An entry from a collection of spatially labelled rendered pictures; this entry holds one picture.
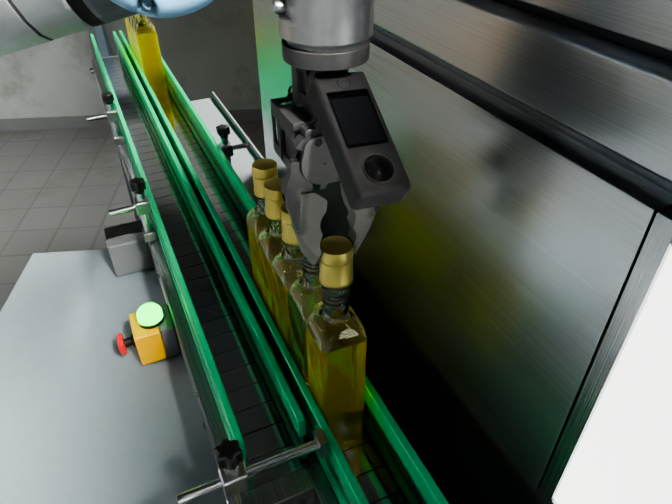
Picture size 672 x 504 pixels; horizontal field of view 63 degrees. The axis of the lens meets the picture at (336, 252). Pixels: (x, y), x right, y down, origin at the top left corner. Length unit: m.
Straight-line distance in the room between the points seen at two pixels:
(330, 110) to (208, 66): 3.23
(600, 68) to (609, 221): 0.10
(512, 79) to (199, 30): 3.19
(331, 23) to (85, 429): 0.77
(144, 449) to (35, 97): 3.25
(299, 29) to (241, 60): 3.19
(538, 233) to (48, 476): 0.78
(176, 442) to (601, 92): 0.77
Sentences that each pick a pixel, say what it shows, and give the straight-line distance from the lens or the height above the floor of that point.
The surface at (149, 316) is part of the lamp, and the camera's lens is 1.00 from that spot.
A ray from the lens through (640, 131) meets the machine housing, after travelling 0.40.
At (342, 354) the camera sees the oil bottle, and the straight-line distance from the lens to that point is 0.61.
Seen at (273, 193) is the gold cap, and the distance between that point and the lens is 0.68.
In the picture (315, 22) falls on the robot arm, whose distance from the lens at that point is 0.43.
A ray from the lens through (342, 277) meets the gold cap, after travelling 0.54.
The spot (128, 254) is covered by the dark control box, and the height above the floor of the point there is 0.81.
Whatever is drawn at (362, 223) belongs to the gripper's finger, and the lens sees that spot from 0.53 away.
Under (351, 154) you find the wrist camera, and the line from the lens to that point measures 0.42.
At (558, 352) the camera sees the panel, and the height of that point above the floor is 1.16.
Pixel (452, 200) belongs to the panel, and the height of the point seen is 1.21.
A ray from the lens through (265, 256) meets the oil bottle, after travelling 0.72.
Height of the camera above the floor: 1.51
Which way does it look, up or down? 37 degrees down
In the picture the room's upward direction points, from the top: straight up
